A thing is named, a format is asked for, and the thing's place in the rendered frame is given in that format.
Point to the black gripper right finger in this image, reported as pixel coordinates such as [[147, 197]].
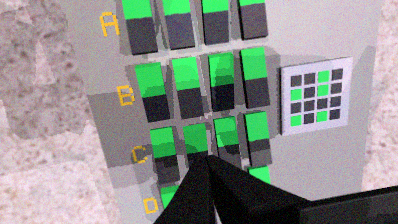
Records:
[[241, 198]]

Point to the grey switch panel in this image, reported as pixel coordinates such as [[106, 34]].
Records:
[[278, 88]]

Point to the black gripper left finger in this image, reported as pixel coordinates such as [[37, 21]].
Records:
[[192, 202]]

